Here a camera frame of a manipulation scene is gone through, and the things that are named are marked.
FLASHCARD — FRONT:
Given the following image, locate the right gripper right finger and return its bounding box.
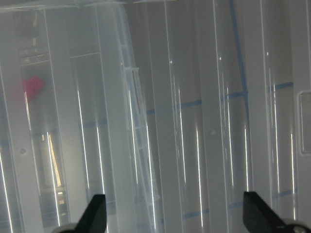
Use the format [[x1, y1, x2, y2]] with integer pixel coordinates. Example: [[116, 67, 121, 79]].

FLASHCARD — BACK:
[[242, 191, 301, 233]]

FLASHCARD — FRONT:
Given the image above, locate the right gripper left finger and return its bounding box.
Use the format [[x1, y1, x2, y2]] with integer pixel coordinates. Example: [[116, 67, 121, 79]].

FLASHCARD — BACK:
[[75, 194, 107, 233]]

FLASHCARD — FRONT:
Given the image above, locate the clear plastic storage box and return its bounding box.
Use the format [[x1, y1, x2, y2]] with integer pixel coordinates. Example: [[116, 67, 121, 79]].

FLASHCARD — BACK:
[[0, 0, 163, 233]]

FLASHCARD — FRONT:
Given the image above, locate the clear plastic box lid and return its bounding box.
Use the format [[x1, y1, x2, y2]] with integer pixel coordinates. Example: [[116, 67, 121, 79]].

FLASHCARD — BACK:
[[0, 0, 311, 233]]

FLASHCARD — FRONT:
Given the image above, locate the red block in box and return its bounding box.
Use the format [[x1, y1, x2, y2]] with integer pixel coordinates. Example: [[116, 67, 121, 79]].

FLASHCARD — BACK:
[[22, 76, 44, 102]]

